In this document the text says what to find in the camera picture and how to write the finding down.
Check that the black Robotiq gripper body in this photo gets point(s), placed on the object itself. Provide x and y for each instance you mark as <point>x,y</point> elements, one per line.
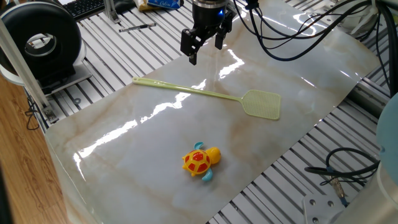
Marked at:
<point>208,15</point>

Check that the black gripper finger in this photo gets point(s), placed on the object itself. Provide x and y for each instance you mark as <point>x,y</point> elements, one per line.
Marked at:
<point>192,43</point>
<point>222,34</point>

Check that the light green plastic flyswatter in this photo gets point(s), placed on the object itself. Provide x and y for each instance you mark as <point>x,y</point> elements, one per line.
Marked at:
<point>261,104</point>

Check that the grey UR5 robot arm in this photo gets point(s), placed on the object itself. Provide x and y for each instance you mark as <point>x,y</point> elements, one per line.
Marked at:
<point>388,140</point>

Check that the blue printed box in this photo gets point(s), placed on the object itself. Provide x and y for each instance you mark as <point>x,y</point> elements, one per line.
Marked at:
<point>163,3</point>

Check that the black silver pen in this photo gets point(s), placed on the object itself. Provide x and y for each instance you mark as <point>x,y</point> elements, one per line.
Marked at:
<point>136,27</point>

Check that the yellow snack packet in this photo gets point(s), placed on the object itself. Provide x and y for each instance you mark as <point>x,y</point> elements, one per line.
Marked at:
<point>141,5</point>

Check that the black rounded object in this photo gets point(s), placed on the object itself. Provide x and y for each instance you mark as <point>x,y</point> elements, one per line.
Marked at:
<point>124,6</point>

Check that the glossy marble pattern mat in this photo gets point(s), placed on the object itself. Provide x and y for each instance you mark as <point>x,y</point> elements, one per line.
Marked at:
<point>155,140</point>

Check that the black computer keyboard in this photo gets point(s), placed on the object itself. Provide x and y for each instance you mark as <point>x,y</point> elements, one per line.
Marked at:
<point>84,7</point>

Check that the yellow red toy turtle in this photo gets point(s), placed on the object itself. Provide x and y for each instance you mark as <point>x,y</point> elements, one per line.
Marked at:
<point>199,161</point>

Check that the white rounded object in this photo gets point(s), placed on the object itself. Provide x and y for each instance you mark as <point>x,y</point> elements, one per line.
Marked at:
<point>351,15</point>

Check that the short aluminium profile post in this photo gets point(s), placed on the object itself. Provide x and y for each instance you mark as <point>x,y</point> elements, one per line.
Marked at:
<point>111,12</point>

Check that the aluminium frame post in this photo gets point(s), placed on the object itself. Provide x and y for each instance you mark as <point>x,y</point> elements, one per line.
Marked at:
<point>21,65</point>

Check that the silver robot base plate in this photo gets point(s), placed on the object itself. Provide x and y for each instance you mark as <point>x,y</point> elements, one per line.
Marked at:
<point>320,208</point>

